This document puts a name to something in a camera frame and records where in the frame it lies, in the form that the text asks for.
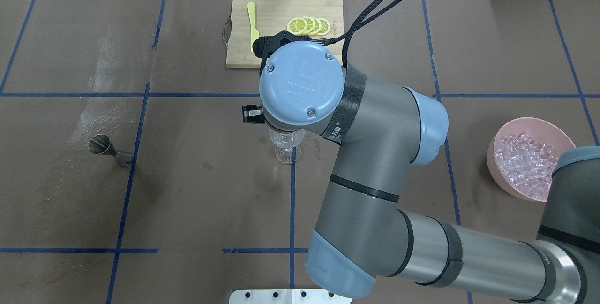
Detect pink bowl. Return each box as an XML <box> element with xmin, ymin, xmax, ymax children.
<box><xmin>487</xmin><ymin>117</ymin><xmax>576</xmax><ymax>202</ymax></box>

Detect bamboo cutting board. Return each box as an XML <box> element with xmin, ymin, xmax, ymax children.
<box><xmin>225</xmin><ymin>0</ymin><xmax>346</xmax><ymax>68</ymax></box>

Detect clear wine glass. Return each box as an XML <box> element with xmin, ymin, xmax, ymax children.
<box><xmin>269</xmin><ymin>129</ymin><xmax>306</xmax><ymax>165</ymax></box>

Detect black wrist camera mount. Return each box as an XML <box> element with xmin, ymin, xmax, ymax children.
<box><xmin>252</xmin><ymin>31</ymin><xmax>313</xmax><ymax>72</ymax></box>

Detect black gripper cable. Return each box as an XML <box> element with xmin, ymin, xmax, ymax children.
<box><xmin>328</xmin><ymin>0</ymin><xmax>443</xmax><ymax>68</ymax></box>

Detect yellow plastic knife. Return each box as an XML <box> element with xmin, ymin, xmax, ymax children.
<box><xmin>247</xmin><ymin>2</ymin><xmax>260</xmax><ymax>53</ymax></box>

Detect steel double jigger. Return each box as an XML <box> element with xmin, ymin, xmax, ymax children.
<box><xmin>88</xmin><ymin>134</ymin><xmax>133</xmax><ymax>168</ymax></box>

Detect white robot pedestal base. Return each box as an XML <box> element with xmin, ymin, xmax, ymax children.
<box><xmin>229</xmin><ymin>289</ymin><xmax>353</xmax><ymax>304</ymax></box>

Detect lemon slice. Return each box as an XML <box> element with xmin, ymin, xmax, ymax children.
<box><xmin>317</xmin><ymin>18</ymin><xmax>331</xmax><ymax>36</ymax></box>
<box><xmin>286</xmin><ymin>17</ymin><xmax>308</xmax><ymax>35</ymax></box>

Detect clear ice cubes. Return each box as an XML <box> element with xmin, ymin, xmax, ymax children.
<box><xmin>493</xmin><ymin>132</ymin><xmax>558</xmax><ymax>202</ymax></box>

